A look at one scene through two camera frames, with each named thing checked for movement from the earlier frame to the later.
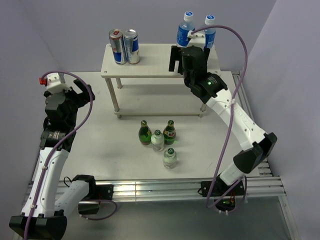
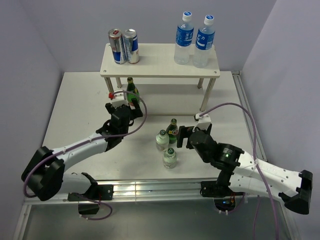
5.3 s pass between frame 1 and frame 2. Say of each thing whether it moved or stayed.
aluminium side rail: stayed
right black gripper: moved
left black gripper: moved
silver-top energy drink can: stayed
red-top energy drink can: stayed
